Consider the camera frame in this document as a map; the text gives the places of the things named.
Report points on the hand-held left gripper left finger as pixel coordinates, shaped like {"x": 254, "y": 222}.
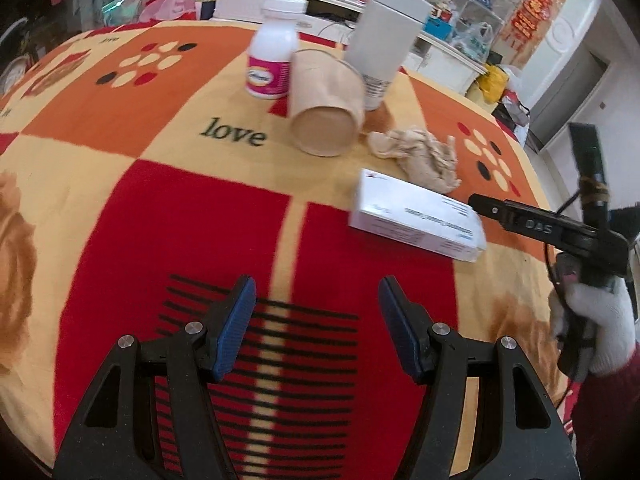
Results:
{"x": 232, "y": 330}

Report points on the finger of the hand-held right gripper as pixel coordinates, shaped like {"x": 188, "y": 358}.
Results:
{"x": 515, "y": 216}

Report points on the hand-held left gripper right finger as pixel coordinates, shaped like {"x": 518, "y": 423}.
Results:
{"x": 400, "y": 332}

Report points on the white medicine box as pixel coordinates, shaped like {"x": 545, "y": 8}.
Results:
{"x": 415, "y": 216}

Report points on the person's right forearm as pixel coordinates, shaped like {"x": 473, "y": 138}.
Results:
{"x": 610, "y": 425}

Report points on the person's right hand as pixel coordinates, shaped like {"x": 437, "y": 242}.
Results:
{"x": 615, "y": 325}

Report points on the crumpled beige tissue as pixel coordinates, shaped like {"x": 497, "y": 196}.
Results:
{"x": 415, "y": 156}

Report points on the yellow bag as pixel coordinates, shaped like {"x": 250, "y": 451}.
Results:
{"x": 495, "y": 82}

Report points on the white low cabinet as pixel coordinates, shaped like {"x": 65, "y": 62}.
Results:
{"x": 450, "y": 55}

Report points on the white plastic bag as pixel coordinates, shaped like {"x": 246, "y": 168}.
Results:
{"x": 472, "y": 42}

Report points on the red orange printed blanket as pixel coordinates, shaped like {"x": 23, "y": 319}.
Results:
{"x": 125, "y": 185}

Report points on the beige paper cup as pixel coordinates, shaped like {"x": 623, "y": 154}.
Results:
{"x": 325, "y": 92}

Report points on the white grey tumbler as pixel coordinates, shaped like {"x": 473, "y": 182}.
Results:
{"x": 385, "y": 25}

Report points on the white pill bottle pink label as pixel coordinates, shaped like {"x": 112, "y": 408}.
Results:
{"x": 272, "y": 45}

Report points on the pink plastic bag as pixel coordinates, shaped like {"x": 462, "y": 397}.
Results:
{"x": 167, "y": 7}

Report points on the red wall decoration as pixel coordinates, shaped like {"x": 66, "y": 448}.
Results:
{"x": 530, "y": 15}

